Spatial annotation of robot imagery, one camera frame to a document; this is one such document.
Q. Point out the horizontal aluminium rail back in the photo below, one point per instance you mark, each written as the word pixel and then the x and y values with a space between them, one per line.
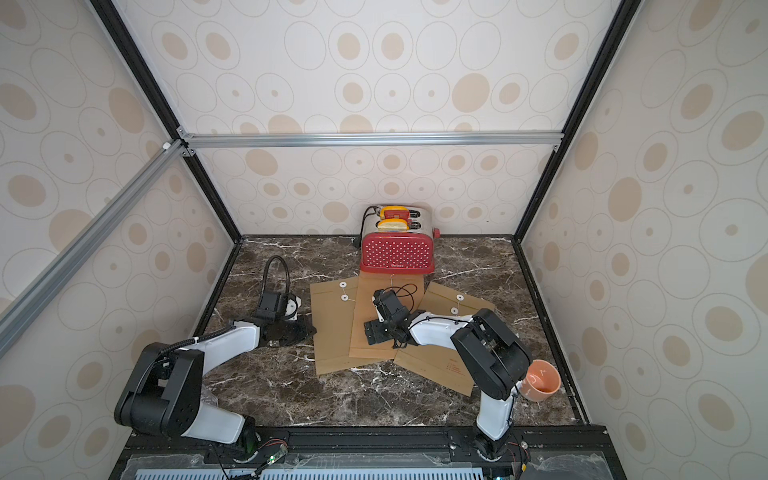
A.
pixel 379 139

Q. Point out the brown file envelope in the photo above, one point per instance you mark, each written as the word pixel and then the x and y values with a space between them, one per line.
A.
pixel 332 309
pixel 368 284
pixel 439 364

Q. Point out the yellow toast rear slot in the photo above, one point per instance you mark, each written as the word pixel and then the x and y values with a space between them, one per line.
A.
pixel 394 212

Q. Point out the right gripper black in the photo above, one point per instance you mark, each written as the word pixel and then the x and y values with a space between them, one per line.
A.
pixel 377 330

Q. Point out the diagonal aluminium rail left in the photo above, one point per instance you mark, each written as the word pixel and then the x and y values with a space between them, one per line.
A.
pixel 26 308

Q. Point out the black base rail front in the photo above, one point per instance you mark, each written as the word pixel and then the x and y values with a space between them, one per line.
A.
pixel 554 452

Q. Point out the red toaster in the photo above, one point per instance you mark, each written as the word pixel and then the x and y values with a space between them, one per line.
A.
pixel 398 252

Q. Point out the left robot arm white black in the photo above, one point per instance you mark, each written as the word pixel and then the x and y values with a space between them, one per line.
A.
pixel 163 394

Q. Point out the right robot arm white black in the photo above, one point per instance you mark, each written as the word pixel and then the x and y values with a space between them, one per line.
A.
pixel 492 353

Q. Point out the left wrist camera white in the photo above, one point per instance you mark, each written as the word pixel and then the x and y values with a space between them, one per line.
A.
pixel 292 307

